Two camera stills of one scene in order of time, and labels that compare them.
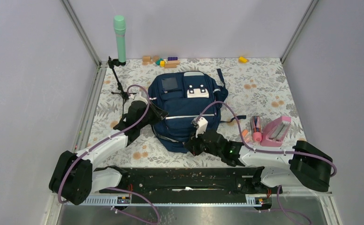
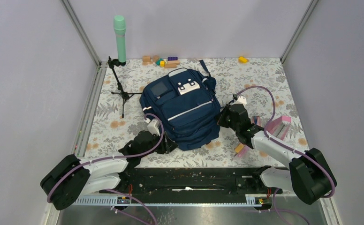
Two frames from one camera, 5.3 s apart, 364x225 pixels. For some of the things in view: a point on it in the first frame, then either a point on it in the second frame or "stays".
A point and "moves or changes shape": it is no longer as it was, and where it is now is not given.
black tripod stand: (116, 63) stays
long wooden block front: (170, 65) stays
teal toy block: (157, 62) stays
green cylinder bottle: (120, 25) stays
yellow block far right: (242, 60) stays
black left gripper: (159, 114) -> (167, 145)
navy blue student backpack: (183, 94) moves or changes shape
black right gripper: (192, 146) -> (221, 121)
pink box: (273, 134) stays
